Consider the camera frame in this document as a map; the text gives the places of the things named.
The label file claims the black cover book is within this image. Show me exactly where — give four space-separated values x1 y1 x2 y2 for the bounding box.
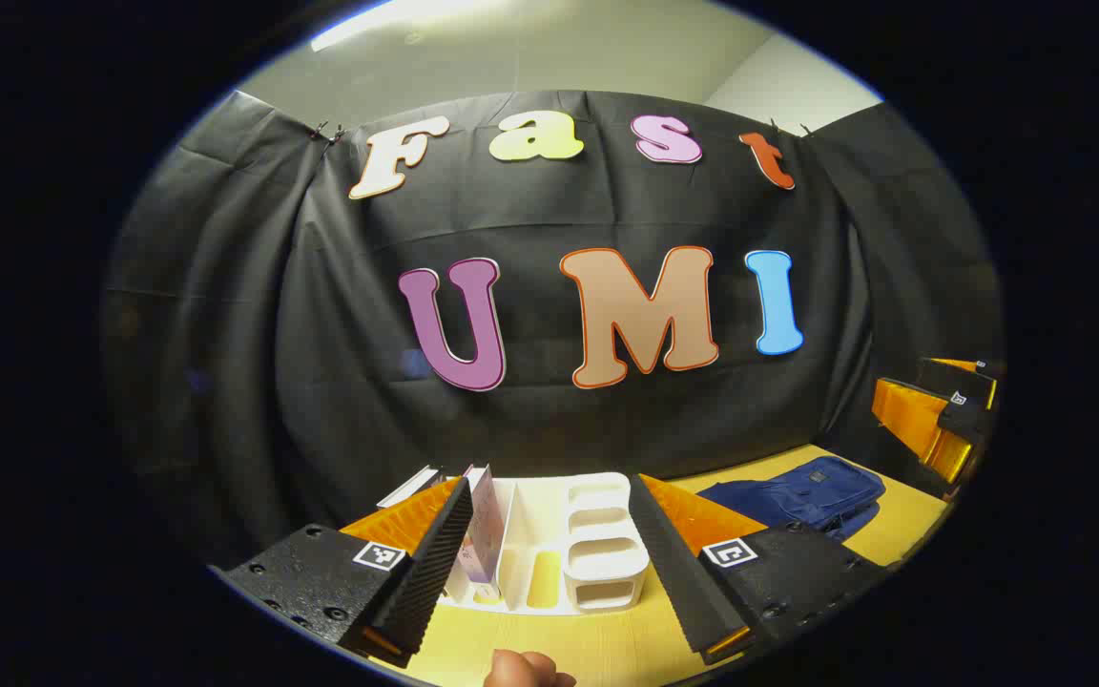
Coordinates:
378 465 447 510

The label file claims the blue schoolbag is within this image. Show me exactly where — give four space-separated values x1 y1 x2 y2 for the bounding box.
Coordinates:
697 455 887 544

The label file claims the pink cover book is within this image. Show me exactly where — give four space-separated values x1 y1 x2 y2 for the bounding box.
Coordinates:
457 465 509 585

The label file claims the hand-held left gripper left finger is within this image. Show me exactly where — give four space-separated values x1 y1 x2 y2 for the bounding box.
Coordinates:
222 475 475 669

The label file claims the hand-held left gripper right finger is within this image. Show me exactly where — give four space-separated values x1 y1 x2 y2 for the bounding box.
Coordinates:
627 472 885 667

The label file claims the black backdrop cloth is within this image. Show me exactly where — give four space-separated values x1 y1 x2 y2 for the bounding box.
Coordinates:
101 90 1005 573

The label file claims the white plastic bookshelf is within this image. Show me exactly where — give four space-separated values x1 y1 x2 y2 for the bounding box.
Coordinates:
378 465 652 617

